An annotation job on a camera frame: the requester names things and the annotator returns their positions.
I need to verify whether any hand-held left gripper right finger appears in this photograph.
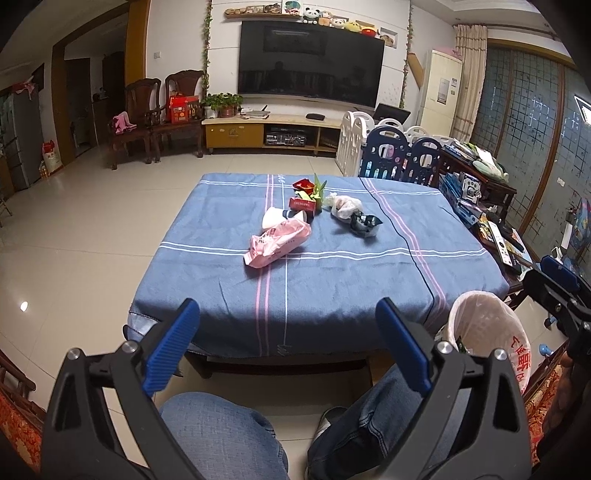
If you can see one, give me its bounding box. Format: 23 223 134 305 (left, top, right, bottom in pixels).
375 298 541 480

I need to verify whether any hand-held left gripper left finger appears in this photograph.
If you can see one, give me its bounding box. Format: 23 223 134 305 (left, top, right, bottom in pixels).
41 298 204 480

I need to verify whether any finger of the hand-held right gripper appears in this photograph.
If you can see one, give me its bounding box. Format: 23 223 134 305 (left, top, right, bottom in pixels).
522 269 587 340
541 255 591 324

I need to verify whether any bin with pink liner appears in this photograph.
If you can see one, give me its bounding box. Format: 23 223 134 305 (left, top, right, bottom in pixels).
434 291 532 398

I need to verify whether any person's right hand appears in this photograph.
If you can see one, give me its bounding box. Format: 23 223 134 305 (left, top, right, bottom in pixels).
542 355 591 439

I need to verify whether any white remote control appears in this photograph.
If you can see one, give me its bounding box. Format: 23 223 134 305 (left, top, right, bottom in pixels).
492 226 511 266

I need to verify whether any blue striped tablecloth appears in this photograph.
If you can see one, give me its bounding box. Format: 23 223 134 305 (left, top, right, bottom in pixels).
129 172 509 361

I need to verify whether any person's right leg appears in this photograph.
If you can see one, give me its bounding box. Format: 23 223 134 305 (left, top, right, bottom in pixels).
307 364 462 480

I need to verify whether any person's leg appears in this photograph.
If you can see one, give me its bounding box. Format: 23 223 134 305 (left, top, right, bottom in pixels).
159 392 289 480
307 364 462 480

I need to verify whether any dark wooden side table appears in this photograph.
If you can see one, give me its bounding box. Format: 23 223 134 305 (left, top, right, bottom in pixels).
436 145 518 232

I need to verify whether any grey shoe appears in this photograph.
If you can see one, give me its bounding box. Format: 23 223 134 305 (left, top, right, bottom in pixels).
315 406 348 437

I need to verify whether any person's left leg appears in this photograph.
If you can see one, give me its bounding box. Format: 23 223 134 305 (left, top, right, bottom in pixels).
159 392 289 480

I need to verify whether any black crumpled packet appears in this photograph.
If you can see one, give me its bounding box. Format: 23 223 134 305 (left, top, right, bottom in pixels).
349 211 383 238

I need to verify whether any pink plastic packet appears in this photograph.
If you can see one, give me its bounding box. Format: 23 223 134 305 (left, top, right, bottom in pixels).
244 219 311 268

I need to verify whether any glass sliding door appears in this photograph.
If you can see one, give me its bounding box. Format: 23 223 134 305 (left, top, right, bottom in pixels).
471 39 591 268

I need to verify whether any white plastic bag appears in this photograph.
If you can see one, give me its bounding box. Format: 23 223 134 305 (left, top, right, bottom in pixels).
323 193 363 220

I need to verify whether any red patterned sofa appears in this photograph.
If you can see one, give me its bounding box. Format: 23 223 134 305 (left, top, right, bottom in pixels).
0 342 571 480

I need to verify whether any green yellow wrapper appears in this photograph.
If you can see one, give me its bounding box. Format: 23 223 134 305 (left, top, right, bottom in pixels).
310 173 329 204

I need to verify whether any blue baby fence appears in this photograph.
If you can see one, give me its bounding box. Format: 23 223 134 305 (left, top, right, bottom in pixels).
358 126 446 188

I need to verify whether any white baby fence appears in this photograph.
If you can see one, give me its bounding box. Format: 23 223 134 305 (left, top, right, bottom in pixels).
335 110 455 178

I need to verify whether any beige curtain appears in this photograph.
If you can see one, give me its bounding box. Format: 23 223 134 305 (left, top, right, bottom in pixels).
452 24 489 144

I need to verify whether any white standing air conditioner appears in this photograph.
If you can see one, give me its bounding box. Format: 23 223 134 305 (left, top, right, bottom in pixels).
418 48 463 139

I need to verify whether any red white sack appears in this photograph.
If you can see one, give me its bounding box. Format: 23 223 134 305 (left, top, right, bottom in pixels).
41 140 63 174

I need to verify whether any light wooden tv cabinet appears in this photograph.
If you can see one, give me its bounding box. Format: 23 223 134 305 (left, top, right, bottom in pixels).
202 113 342 158

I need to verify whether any black laptop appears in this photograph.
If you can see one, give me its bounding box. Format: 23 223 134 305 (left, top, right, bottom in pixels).
373 102 411 124

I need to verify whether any red gift box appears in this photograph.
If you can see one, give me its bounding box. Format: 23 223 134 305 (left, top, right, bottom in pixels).
168 92 200 124

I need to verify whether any black audio amplifier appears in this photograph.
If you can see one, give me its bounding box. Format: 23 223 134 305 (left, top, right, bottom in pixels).
264 130 309 148

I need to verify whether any green potted plant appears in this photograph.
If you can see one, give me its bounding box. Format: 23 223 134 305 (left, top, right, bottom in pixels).
202 92 243 118

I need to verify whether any dark wooden chair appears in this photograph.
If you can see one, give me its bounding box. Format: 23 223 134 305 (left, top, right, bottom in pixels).
111 78 162 169
150 69 206 162

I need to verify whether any grey refrigerator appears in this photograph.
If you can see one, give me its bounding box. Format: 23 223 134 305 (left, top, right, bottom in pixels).
0 90 44 192

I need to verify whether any green vine garland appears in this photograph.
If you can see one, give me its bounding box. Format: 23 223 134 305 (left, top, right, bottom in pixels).
399 0 414 109
199 0 213 100

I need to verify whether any large black television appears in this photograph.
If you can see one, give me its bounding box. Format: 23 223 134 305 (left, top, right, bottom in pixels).
238 19 385 110

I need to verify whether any toy camera box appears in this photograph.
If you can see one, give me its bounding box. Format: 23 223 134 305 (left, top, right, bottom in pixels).
459 174 482 201

